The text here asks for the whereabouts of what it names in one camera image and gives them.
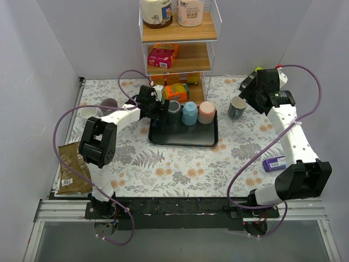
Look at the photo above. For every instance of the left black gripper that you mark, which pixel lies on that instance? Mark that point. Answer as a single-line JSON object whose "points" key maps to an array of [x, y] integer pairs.
{"points": [[158, 112]]}

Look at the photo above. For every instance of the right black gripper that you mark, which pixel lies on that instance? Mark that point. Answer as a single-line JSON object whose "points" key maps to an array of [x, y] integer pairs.
{"points": [[247, 96]]}

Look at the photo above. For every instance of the dark grey mug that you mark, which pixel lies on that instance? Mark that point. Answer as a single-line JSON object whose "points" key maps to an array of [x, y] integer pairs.
{"points": [[174, 113]]}

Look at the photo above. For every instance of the slate blue mug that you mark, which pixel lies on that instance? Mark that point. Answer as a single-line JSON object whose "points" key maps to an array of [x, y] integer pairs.
{"points": [[236, 107]]}

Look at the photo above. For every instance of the lavender purple mug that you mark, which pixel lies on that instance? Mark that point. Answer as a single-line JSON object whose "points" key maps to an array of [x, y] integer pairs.
{"points": [[109, 106]]}

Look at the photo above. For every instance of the white and blue mug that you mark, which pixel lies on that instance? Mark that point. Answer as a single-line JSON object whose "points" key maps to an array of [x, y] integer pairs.
{"points": [[88, 112]]}

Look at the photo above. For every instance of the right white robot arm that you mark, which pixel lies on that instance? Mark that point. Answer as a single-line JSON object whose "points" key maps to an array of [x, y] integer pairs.
{"points": [[305, 175]]}

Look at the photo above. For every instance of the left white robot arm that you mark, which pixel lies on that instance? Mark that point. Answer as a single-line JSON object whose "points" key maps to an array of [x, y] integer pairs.
{"points": [[98, 142]]}

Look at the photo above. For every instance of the light blue faceted mug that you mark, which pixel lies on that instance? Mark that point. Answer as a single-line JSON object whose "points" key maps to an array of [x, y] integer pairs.
{"points": [[189, 113]]}

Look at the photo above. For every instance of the pink mug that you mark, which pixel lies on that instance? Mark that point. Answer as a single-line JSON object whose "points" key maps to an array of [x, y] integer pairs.
{"points": [[206, 112]]}

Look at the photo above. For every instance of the black serving tray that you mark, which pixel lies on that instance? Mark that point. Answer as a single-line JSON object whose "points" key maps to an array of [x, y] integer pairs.
{"points": [[202, 135]]}

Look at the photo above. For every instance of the black green razor box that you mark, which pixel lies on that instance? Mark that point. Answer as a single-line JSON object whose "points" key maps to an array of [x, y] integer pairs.
{"points": [[254, 72]]}

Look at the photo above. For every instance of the orange green sponge pack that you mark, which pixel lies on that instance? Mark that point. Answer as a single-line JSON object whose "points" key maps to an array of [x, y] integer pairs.
{"points": [[178, 92]]}

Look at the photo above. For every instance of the yellow sponge box left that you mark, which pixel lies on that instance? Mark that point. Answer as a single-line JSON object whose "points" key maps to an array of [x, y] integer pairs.
{"points": [[158, 79]]}

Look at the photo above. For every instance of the yellow sponge box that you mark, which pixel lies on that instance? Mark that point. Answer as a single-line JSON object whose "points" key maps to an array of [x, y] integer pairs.
{"points": [[193, 78], [158, 79], [172, 79]]}

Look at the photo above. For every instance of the yellow sponge box middle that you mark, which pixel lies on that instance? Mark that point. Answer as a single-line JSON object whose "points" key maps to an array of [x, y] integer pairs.
{"points": [[172, 79]]}

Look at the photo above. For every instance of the yellow sponge box right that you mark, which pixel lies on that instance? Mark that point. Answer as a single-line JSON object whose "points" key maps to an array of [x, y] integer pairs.
{"points": [[193, 78]]}

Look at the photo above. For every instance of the pink orange sponge box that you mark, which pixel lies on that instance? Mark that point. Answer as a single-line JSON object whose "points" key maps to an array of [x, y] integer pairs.
{"points": [[163, 55]]}

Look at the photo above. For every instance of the floral table mat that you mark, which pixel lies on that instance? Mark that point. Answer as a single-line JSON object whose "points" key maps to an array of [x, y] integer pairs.
{"points": [[143, 169]]}

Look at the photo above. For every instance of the purple white box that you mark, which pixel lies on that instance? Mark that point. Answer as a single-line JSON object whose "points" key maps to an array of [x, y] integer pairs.
{"points": [[274, 164]]}

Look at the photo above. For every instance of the brown cartoon paper roll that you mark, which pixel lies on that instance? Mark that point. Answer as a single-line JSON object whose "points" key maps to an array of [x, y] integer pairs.
{"points": [[156, 14]]}

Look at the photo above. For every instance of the pink cotton tissue roll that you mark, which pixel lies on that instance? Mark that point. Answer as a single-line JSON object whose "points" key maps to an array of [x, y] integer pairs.
{"points": [[190, 13]]}

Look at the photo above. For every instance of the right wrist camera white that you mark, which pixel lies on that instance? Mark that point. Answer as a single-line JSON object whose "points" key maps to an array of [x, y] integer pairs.
{"points": [[282, 77]]}

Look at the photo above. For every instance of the white wire wooden shelf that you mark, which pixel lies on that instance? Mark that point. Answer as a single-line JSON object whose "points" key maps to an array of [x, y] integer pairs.
{"points": [[197, 47]]}

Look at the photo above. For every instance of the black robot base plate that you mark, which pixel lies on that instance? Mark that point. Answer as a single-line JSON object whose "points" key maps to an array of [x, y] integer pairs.
{"points": [[176, 213]]}

